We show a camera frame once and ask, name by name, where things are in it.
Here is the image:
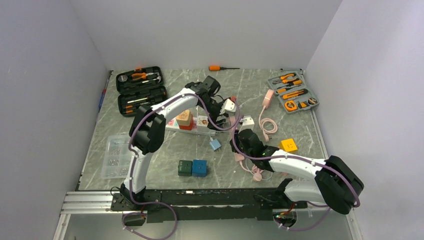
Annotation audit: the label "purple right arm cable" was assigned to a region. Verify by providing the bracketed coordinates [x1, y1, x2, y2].
[231, 114, 362, 232]

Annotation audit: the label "black hex key set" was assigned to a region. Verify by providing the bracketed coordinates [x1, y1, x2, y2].
[298, 101, 310, 109]

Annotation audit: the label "red cube adapter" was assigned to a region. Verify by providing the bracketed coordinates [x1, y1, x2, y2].
[178, 122, 194, 131]

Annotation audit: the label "small blue usb plug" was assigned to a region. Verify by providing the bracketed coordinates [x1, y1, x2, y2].
[209, 138, 222, 151]

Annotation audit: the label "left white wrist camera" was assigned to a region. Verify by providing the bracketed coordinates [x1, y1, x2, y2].
[220, 97, 237, 116]

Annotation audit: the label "grey plastic tool case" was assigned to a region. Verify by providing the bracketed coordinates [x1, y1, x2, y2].
[266, 70, 320, 114]

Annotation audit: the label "pink bundled strip cable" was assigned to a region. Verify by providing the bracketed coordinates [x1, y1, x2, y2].
[238, 160, 274, 182]

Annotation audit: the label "yellow cube socket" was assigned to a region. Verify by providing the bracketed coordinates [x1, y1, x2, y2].
[279, 138, 298, 153]

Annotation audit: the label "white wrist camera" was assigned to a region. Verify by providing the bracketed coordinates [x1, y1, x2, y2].
[237, 115, 255, 132]
[220, 97, 237, 116]

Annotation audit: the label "white multicolour power strip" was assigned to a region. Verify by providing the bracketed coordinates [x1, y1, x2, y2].
[165, 115, 217, 137]

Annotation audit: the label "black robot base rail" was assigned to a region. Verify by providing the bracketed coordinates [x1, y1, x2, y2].
[110, 188, 308, 223]

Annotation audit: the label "orange black utility knife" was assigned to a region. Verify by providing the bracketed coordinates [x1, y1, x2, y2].
[281, 88, 309, 100]

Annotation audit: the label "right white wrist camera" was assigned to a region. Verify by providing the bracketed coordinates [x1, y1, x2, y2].
[237, 115, 255, 132]

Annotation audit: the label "beige cube adapter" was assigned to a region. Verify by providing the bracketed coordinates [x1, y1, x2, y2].
[175, 109, 193, 127]

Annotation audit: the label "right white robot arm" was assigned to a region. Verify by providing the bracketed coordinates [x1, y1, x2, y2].
[230, 129, 365, 215]

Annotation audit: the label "orange handled screwdriver upper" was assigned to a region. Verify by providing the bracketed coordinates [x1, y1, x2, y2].
[276, 80, 303, 94]

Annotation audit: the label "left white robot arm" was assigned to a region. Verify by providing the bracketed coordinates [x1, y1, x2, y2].
[120, 76, 228, 210]

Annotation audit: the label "dark green cube adapter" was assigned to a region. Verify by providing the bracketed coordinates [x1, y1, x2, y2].
[177, 160, 193, 177]

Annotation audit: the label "orange black combination pliers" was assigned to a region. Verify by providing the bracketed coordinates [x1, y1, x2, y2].
[272, 73, 298, 85]

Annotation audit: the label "blue cube adapter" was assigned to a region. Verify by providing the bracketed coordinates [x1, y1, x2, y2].
[191, 159, 207, 178]

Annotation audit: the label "loose orange screwdriver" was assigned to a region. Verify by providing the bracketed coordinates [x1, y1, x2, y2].
[208, 65, 240, 72]

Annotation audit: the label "white lion print adapter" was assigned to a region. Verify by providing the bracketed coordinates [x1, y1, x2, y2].
[196, 115, 210, 133]

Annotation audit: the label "black plastic tool case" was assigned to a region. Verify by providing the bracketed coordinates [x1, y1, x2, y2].
[115, 66, 168, 117]

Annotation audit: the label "orange tape measure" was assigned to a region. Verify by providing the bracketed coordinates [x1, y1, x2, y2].
[284, 100, 298, 113]

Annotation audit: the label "clear plastic screw box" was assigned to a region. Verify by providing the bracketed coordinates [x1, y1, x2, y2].
[101, 134, 132, 180]

